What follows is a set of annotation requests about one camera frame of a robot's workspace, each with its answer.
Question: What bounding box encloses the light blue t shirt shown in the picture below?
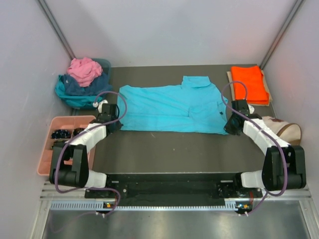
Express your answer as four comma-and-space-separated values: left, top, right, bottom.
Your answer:
117, 76, 228, 135

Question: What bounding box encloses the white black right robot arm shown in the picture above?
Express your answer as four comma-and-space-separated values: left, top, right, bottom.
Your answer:
224, 100, 307, 197

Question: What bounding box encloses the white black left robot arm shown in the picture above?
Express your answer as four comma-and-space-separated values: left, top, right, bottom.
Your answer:
49, 103, 121, 198

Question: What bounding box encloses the dark blue t shirt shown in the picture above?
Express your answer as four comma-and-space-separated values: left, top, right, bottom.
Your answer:
60, 73, 113, 96

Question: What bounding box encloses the teal t shirt in bin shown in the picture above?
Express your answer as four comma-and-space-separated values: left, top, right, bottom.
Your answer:
54, 74, 105, 109

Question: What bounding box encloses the pink compartment tray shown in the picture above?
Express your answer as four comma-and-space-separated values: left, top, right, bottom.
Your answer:
37, 116, 95, 176

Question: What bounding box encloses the folded orange t shirt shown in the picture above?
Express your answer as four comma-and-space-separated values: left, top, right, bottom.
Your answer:
230, 66, 269, 105

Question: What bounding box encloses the teal plastic laundry bin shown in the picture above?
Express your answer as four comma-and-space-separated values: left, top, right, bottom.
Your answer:
62, 58, 112, 110

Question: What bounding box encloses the pink t shirt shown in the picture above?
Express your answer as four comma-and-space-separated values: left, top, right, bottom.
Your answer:
67, 57, 103, 87

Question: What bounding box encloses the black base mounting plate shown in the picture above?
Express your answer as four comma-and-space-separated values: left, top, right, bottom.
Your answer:
84, 173, 252, 206

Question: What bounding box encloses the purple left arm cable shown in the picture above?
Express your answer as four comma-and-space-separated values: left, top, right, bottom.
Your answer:
54, 90, 128, 217

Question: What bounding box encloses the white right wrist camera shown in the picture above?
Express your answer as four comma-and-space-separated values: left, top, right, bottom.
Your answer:
248, 105, 255, 114

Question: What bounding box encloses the dark hair tie blue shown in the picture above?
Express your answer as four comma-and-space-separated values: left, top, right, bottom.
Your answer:
51, 129, 71, 139

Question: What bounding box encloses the cream canvas drawstring bag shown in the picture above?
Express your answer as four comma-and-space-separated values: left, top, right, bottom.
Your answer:
262, 116, 302, 145

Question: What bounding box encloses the dark hair tie green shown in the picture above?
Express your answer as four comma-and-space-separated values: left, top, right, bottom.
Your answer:
50, 140, 60, 150

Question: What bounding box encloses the grey slotted cable duct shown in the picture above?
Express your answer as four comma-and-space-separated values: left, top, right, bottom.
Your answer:
50, 201, 251, 211

